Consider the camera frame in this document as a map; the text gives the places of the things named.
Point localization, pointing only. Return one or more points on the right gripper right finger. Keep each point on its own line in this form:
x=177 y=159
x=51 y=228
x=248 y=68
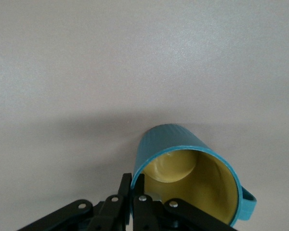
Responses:
x=149 y=214

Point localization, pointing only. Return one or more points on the teal cup yellow inside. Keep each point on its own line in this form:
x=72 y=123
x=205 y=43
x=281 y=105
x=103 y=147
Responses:
x=173 y=139

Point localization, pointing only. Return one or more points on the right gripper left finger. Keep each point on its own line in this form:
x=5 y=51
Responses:
x=110 y=211

